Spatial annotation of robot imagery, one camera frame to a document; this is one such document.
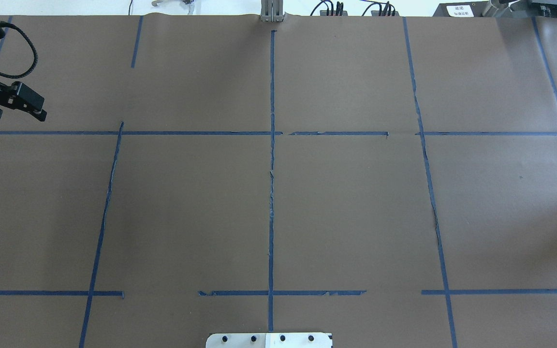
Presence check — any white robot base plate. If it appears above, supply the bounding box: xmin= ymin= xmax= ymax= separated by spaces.
xmin=205 ymin=332 xmax=334 ymax=348

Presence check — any grey labelled control box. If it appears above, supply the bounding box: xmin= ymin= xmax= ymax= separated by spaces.
xmin=432 ymin=0 xmax=491 ymax=18

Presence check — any aluminium extrusion post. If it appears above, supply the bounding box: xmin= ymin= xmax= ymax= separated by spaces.
xmin=260 ymin=0 xmax=285 ymax=23

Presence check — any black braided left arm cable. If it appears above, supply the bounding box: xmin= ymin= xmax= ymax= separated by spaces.
xmin=0 ymin=22 xmax=39 ymax=79

